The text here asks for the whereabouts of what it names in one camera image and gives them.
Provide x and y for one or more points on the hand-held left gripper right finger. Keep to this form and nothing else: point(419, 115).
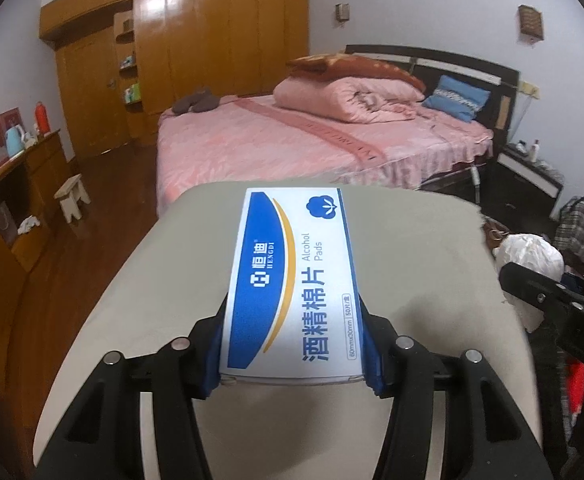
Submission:
point(375, 360)

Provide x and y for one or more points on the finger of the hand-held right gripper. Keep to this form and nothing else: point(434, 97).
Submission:
point(536, 290)

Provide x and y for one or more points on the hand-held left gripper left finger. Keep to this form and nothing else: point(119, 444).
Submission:
point(216, 355)

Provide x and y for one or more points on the white plastic bag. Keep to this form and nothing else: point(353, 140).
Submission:
point(529, 252)

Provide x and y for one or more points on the white and blue cardboard box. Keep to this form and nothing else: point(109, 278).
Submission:
point(292, 285)

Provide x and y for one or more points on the brown shoe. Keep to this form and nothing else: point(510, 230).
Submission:
point(494, 234)

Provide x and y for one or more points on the black and white nightstand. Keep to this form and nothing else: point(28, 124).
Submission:
point(526, 182)

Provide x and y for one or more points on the white bottle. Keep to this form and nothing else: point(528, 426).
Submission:
point(535, 151)

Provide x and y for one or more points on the blue pillow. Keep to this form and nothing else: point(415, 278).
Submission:
point(456, 96)

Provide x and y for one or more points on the bed with pink sheet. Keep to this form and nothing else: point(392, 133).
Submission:
point(252, 145)

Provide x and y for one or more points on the small wooden stool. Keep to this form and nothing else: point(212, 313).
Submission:
point(72, 192)

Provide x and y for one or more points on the white crumpled cloth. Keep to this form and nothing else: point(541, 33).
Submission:
point(28, 224)

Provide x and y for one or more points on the dark wooden headboard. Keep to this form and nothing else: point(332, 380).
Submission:
point(471, 66)

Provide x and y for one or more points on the grey paper bag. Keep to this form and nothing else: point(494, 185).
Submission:
point(3, 224)

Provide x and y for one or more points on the wooden sideboard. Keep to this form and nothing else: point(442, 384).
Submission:
point(37, 170)

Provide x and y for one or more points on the folded pink quilt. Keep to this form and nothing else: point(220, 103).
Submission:
point(322, 97)

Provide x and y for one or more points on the green packet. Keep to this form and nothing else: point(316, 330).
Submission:
point(133, 92)

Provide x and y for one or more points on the brown orange pillow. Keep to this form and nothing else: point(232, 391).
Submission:
point(356, 66)

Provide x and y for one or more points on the red thermos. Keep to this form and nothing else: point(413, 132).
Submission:
point(42, 120)

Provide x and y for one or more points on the light blue kettle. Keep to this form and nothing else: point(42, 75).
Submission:
point(15, 141)

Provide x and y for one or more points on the wooden wardrobe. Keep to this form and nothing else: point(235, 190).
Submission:
point(197, 40)

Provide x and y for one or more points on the wall socket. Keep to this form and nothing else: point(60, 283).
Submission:
point(529, 89)

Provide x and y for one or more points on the brown woven wall lamp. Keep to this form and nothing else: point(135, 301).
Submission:
point(530, 21)

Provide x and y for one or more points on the small wall lamp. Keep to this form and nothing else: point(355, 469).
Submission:
point(342, 11)

